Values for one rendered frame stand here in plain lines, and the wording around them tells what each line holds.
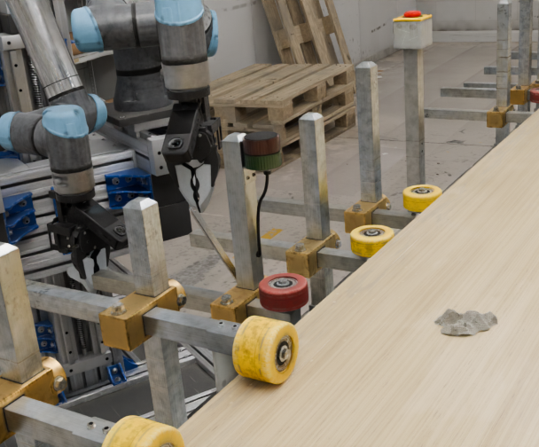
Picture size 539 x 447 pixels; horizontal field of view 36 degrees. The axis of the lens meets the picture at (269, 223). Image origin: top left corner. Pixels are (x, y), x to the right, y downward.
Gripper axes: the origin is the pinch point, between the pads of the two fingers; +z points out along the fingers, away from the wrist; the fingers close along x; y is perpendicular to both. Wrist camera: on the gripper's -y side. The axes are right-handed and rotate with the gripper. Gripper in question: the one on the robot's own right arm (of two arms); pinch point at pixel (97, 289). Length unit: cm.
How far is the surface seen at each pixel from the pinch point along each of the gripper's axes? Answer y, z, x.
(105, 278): -3.9, -3.9, 1.5
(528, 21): -33, -26, -177
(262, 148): -38.2, -31.9, -1.8
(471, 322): -74, -12, 3
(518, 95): -33, -2, -170
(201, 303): -25.9, -3.5, 1.5
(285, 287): -42.9, -10.0, 1.1
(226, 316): -33.6, -4.5, 4.9
